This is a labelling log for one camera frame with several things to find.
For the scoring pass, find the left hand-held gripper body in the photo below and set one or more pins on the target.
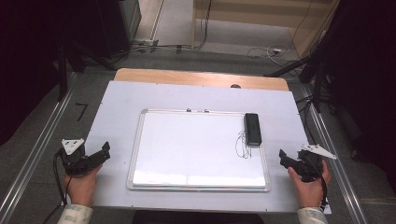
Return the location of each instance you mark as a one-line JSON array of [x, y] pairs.
[[73, 155]]

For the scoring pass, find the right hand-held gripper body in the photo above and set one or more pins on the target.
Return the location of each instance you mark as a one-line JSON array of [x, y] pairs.
[[306, 163]]

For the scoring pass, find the black whiteboard eraser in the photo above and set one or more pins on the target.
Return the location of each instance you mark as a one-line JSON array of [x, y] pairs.
[[252, 129]]

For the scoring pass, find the person's right hand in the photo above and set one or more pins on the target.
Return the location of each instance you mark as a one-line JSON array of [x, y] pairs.
[[308, 193]]

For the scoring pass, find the person's left hand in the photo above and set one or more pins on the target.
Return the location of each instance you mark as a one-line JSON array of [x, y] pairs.
[[81, 186]]

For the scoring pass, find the large white table cover sheet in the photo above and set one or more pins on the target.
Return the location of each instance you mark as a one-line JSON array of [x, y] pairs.
[[118, 124]]

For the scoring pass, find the black metal stand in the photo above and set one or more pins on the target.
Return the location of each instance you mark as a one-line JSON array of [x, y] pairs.
[[63, 74], [317, 77]]

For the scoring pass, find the wooden table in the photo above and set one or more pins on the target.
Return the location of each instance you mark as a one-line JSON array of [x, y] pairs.
[[186, 77]]

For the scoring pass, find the grey power strip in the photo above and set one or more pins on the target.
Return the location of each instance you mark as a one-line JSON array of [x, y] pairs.
[[144, 41]]

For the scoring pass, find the black cabinet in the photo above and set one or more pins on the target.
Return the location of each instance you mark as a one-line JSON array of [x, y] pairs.
[[109, 25]]

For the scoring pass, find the light wooden shelf unit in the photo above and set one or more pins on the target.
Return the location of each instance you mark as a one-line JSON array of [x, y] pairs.
[[249, 12]]

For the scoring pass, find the aluminium floor rail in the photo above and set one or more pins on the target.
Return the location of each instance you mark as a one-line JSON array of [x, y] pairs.
[[337, 174], [34, 146]]

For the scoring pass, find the white whiteboard with metal frame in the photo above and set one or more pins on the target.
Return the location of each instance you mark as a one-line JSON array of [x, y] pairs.
[[193, 149]]

